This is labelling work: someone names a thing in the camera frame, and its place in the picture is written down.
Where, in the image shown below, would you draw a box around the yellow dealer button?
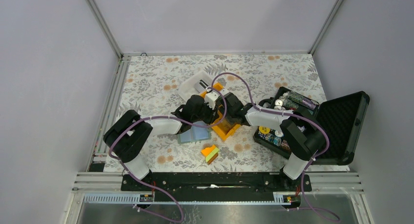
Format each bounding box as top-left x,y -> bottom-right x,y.
258,126 -> 270,135

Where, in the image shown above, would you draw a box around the orange green sticky notes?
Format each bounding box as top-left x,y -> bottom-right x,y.
201,144 -> 219,164

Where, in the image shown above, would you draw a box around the white plastic bin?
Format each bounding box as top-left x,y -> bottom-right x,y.
178,70 -> 213,101

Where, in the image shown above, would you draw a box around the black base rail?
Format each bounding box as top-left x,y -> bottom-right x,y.
121,172 -> 312,203

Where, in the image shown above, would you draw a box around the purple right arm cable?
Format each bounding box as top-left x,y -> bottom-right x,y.
210,72 -> 341,224

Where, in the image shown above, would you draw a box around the yellow plastic divided bin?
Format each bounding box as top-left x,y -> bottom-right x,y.
200,83 -> 241,141

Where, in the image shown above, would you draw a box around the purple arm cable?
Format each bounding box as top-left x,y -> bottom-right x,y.
210,72 -> 341,224
108,86 -> 228,224

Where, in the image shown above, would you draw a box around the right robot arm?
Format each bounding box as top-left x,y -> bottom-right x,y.
216,93 -> 330,191

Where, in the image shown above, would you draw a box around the green card holder wallet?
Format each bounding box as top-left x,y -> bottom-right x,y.
177,121 -> 211,144

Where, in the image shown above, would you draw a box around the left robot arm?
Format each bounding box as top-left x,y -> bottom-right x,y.
103,95 -> 218,190

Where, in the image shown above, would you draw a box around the black poker chip case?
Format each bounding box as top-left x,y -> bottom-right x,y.
266,87 -> 370,165

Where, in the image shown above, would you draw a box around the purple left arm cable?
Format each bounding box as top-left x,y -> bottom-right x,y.
108,86 -> 228,224

